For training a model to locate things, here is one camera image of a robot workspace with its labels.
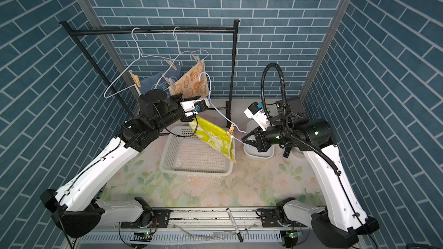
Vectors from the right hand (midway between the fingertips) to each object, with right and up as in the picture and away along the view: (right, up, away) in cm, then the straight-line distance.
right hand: (247, 140), depth 59 cm
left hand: (-16, +16, +4) cm, 24 cm away
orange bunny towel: (-25, +24, +28) cm, 44 cm away
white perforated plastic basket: (-32, -13, +35) cm, 49 cm away
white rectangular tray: (+7, -12, +33) cm, 36 cm away
